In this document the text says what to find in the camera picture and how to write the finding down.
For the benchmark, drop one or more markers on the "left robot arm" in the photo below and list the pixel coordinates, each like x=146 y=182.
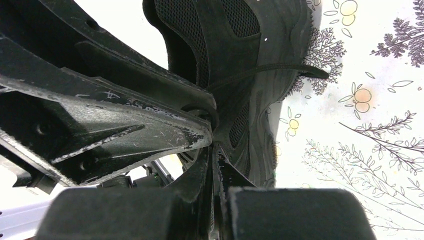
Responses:
x=17 y=62

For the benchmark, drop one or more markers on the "black sneaker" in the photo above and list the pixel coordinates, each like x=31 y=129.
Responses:
x=248 y=55

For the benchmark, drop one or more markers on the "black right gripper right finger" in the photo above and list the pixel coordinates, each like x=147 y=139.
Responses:
x=246 y=212

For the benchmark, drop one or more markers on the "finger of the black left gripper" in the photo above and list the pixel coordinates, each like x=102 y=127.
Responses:
x=82 y=131
x=64 y=35

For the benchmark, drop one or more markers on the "floral patterned mat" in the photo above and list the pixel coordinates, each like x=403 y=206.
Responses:
x=360 y=132

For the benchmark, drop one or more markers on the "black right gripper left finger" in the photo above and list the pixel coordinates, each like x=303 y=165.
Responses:
x=179 y=211

